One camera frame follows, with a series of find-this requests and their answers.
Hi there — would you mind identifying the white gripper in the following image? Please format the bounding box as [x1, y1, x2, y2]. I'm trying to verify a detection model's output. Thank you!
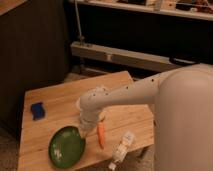
[79, 118, 99, 138]

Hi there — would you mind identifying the green ceramic bowl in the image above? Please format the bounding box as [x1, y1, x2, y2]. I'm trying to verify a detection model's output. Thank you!
[48, 126, 86, 169]

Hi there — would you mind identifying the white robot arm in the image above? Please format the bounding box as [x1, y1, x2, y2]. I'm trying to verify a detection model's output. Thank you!
[77, 64, 213, 171]

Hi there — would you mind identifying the orange carrot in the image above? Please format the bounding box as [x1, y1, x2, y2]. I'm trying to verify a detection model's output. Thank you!
[97, 119, 105, 149]

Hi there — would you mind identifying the wooden table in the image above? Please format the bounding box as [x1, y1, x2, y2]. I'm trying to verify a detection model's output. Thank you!
[18, 71, 154, 171]

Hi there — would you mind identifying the white plastic bottle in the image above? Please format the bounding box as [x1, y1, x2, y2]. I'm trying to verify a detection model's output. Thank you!
[108, 131, 135, 171]

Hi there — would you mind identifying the blue sponge block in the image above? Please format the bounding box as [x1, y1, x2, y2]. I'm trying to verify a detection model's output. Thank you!
[31, 102, 45, 120]

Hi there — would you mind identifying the metal pole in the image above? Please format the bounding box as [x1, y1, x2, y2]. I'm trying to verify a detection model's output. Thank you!
[74, 0, 84, 46]

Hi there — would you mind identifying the grey metal beam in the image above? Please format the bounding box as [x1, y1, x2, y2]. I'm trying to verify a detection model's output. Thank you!
[70, 40, 213, 74]

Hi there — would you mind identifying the cluttered shelf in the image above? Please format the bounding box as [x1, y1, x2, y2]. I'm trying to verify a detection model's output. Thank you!
[69, 0, 213, 21]

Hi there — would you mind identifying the black handle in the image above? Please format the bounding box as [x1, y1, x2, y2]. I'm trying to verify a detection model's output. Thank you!
[169, 57, 200, 66]

